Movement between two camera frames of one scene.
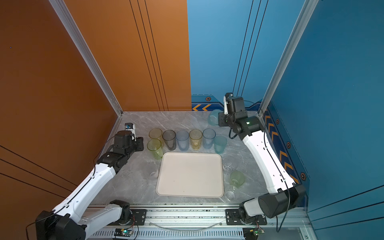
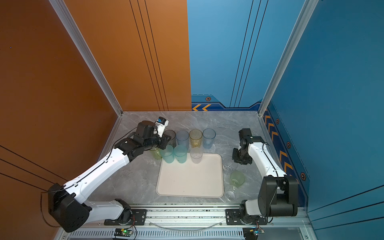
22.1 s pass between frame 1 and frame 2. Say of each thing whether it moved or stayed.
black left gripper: moved
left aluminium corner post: stayed
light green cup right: stayed
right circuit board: stayed
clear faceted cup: stayed
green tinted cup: stayed
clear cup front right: stayed
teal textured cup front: moved
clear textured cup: moved
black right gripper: moved
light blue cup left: stayed
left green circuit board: stayed
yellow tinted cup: stayed
